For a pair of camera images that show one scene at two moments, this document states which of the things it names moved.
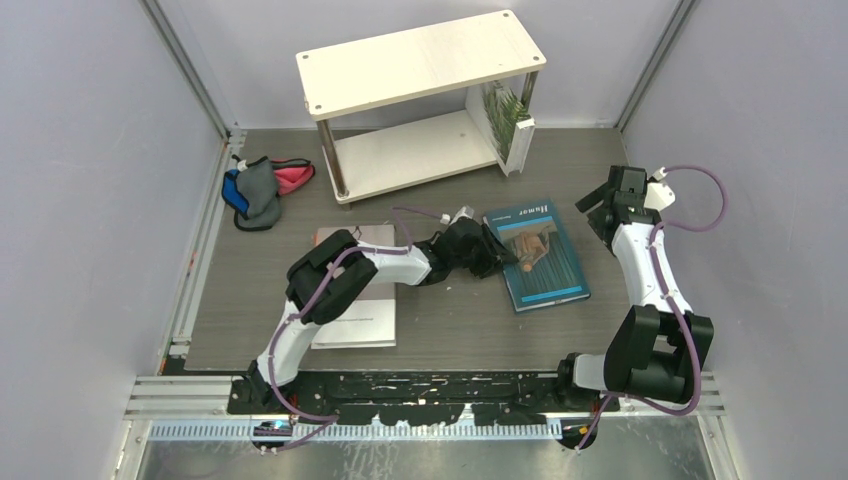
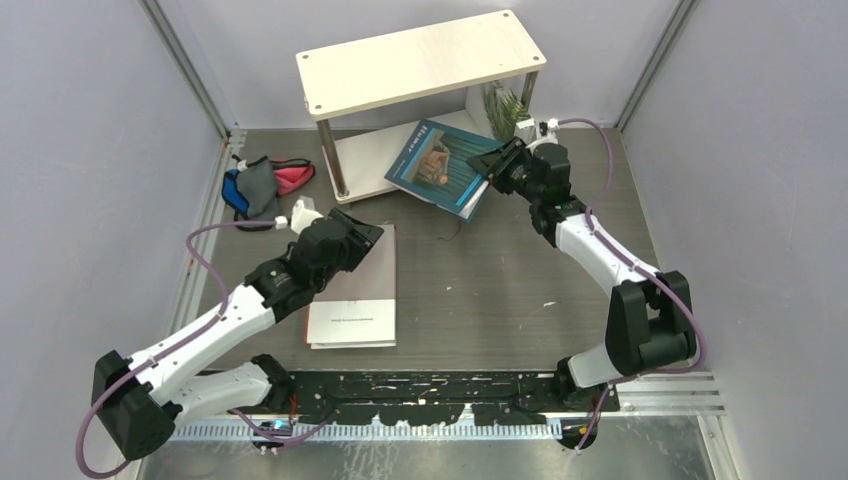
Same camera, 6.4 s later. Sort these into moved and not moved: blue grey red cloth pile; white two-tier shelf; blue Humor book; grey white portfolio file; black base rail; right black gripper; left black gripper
Moved: blue Humor book; left black gripper; right black gripper
Not moved: blue grey red cloth pile; grey white portfolio file; white two-tier shelf; black base rail
